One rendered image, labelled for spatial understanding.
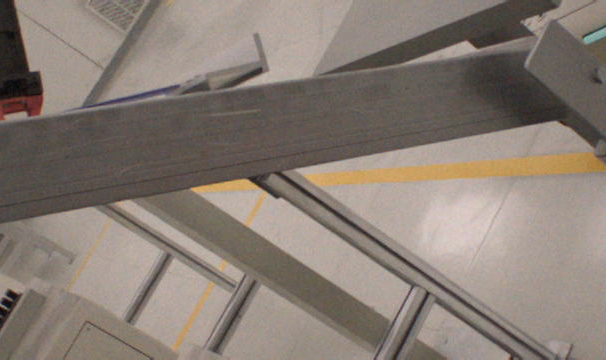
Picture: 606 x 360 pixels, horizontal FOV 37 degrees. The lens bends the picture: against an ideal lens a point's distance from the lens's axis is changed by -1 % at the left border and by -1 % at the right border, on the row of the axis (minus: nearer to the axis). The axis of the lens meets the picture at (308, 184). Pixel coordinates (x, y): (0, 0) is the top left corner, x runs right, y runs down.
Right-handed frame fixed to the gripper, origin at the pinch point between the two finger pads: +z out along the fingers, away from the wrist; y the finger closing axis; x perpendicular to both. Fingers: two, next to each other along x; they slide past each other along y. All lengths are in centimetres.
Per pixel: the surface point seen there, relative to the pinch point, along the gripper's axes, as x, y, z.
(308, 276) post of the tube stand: 48, -31, 30
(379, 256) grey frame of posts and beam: 52, -10, 27
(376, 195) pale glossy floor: 109, -109, 28
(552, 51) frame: 29, 64, 2
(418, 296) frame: 57, -10, 35
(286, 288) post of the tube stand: 44, -30, 31
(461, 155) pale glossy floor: 117, -76, 20
